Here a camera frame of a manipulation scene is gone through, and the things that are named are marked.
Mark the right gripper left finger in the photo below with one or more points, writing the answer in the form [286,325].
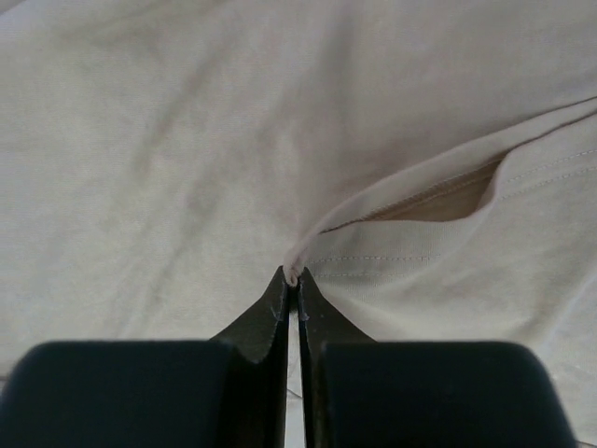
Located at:
[228,391]

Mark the beige t shirt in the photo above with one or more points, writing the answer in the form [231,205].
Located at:
[431,163]

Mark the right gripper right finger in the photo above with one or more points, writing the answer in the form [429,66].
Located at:
[358,392]

